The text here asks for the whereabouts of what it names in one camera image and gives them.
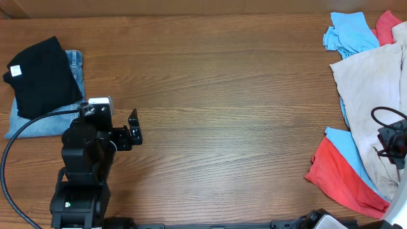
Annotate black folded garment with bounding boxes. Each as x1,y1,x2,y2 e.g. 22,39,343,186
3,36,83,120

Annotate light blue t-shirt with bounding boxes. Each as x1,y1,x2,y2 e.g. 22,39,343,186
322,12,385,198

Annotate red t-shirt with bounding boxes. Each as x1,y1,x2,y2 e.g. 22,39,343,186
305,10,402,218

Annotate beige cotton shorts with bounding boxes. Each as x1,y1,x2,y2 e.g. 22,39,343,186
330,22,406,200

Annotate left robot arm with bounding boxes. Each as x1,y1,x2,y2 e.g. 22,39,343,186
50,102,142,229

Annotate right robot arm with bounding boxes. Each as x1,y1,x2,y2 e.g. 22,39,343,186
282,120,406,228

